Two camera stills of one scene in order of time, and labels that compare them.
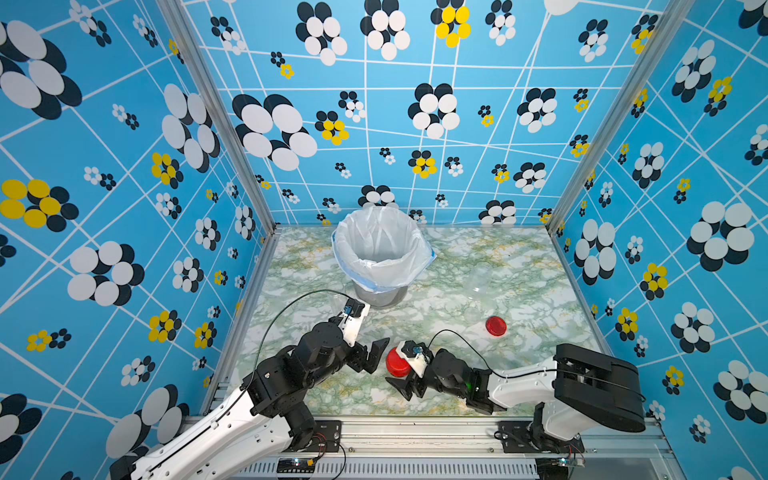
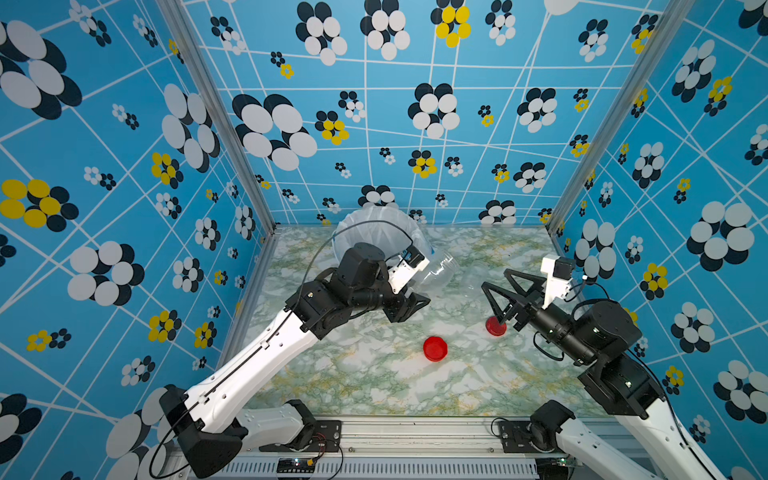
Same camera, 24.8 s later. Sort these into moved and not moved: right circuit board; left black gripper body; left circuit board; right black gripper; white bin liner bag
Moved: left black gripper body; right black gripper
Not moved: left circuit board; right circuit board; white bin liner bag
